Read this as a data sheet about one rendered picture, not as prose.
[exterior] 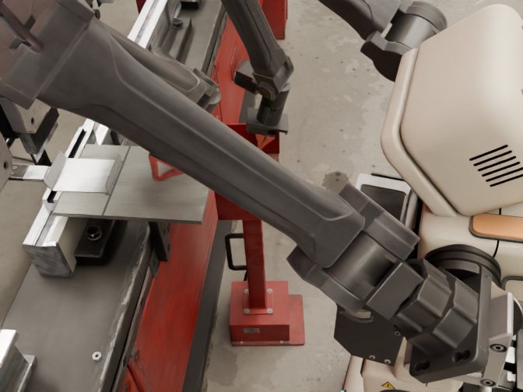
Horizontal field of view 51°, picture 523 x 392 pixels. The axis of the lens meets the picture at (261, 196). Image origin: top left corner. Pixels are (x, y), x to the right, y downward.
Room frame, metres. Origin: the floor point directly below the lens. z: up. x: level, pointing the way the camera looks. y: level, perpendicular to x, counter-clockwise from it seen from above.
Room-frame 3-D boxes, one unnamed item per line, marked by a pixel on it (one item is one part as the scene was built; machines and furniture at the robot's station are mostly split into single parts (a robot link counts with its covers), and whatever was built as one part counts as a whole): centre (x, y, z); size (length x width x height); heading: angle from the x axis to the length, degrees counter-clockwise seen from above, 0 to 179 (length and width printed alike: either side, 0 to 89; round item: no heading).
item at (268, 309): (0.99, 0.03, 0.13); 0.10 x 0.10 x 0.01; 88
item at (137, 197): (0.71, 0.22, 1.00); 0.26 x 0.18 x 0.01; 82
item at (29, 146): (0.73, 0.37, 1.13); 0.10 x 0.02 x 0.10; 172
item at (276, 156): (0.99, 0.03, 0.75); 0.20 x 0.16 x 0.18; 178
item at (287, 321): (0.99, 0.00, 0.06); 0.25 x 0.20 x 0.12; 88
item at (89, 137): (0.77, 0.36, 0.99); 0.20 x 0.03 x 0.03; 172
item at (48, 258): (0.78, 0.36, 0.92); 0.39 x 0.06 x 0.10; 172
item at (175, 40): (1.32, 0.23, 0.89); 0.30 x 0.05 x 0.03; 172
